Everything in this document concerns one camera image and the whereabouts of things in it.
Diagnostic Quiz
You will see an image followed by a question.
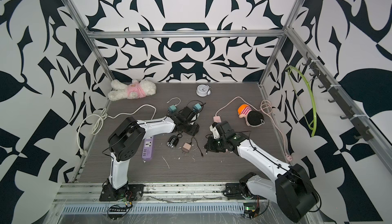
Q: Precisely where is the teal usb charger plug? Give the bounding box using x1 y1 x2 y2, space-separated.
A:
193 103 204 113

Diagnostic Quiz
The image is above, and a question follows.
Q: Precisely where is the pink power strip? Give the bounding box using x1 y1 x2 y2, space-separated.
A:
213 116 222 123

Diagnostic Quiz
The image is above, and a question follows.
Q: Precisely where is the white power strip cable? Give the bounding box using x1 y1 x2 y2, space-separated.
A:
76 104 157 157

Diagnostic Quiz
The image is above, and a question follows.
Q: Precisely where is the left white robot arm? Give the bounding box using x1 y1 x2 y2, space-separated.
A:
108 103 203 190

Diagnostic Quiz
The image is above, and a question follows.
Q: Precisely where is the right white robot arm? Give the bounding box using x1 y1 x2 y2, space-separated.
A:
205 121 322 223

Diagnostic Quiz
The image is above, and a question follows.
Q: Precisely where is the green plastic hanger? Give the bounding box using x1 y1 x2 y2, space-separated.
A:
285 65 317 137

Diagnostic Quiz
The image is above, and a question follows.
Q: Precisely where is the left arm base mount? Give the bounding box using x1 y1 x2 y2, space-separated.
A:
99 179 145 202

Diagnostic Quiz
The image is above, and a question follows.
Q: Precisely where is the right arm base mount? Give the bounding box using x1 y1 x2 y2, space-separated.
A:
223 172 274 200

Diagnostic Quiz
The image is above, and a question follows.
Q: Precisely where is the black shaver cable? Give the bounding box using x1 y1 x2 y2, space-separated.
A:
189 137 204 158

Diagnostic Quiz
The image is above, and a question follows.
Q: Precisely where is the aluminium frame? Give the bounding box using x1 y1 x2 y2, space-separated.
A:
62 0 392 220

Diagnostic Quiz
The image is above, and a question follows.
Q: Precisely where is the pink power strip cable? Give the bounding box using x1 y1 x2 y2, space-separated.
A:
215 96 293 162

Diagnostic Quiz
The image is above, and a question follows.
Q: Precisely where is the white plush toy pink outfit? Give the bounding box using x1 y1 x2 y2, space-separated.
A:
108 80 157 101

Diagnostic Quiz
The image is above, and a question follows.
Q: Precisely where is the small white alarm clock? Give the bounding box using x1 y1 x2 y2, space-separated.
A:
196 84 211 97

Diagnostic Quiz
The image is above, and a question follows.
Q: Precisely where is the purple power strip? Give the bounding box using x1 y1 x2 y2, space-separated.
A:
142 136 154 162

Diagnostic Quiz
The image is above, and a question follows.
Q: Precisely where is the black wall hook rack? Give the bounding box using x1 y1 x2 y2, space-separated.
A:
303 52 375 142

